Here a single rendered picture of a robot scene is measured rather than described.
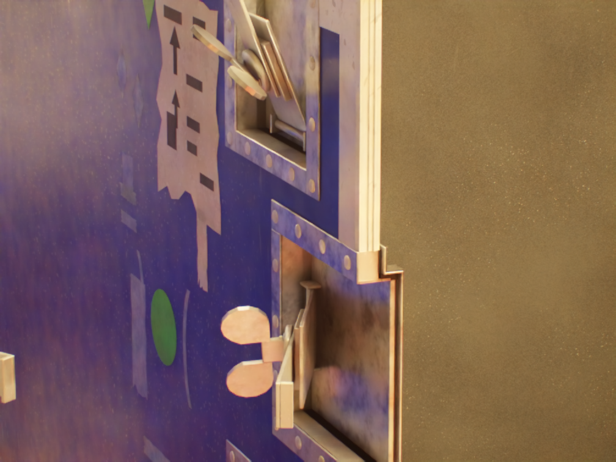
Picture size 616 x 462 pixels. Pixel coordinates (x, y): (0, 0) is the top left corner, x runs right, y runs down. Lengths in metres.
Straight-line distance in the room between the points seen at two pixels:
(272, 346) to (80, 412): 0.44
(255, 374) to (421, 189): 1.07
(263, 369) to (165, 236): 0.21
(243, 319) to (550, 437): 1.25
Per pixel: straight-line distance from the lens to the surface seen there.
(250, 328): 1.09
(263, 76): 1.10
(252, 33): 1.10
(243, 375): 1.11
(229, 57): 1.11
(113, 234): 1.40
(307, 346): 1.09
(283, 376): 1.04
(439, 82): 2.15
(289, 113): 1.12
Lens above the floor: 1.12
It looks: 15 degrees down
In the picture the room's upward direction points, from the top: straight up
